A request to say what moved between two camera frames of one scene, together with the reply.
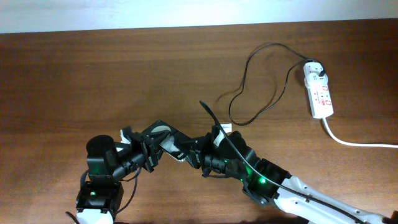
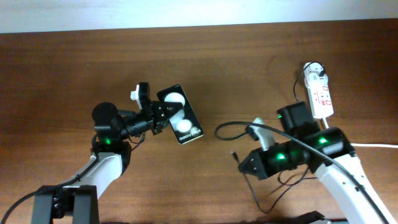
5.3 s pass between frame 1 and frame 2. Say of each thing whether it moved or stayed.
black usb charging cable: moved
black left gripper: moved
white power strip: stayed
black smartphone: moved
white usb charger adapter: stayed
